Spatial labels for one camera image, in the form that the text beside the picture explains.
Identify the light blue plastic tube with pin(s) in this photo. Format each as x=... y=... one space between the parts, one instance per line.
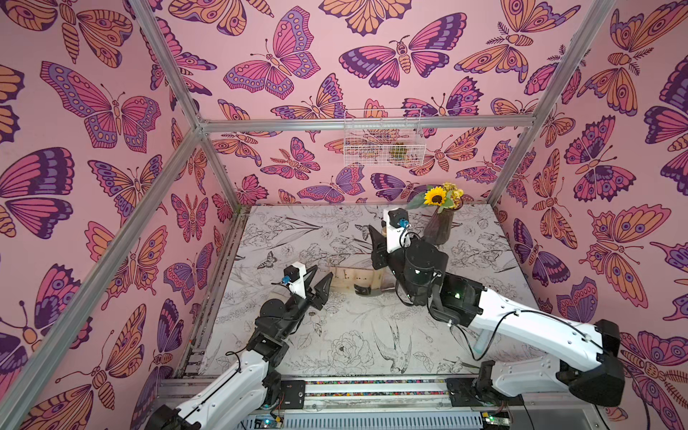
x=482 y=341

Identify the ribbed purple glass vase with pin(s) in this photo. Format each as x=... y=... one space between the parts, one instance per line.
x=438 y=230

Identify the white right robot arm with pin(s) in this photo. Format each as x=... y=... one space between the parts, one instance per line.
x=581 y=359

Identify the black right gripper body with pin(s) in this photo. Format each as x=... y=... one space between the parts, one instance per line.
x=391 y=255

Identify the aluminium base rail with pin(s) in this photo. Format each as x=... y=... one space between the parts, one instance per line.
x=404 y=403

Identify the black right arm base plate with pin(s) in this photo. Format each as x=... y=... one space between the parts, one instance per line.
x=463 y=392

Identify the small wooden nail block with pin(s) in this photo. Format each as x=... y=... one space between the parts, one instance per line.
x=362 y=282

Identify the aluminium cage frame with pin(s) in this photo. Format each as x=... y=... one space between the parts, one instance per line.
x=96 y=124

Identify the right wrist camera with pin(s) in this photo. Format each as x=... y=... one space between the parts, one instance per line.
x=396 y=228

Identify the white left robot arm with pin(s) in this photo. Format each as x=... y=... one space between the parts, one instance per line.
x=253 y=382

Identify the yellow artificial sunflower bunch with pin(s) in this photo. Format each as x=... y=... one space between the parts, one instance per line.
x=446 y=197

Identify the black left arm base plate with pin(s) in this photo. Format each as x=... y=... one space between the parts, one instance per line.
x=287 y=395

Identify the white wire wall basket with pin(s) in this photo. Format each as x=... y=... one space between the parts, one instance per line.
x=383 y=142

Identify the wooden handled claw hammer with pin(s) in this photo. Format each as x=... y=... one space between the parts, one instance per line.
x=370 y=283

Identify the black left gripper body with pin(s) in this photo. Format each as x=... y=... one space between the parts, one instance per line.
x=293 y=310

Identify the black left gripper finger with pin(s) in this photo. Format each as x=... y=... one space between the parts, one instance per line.
x=321 y=292
x=308 y=277

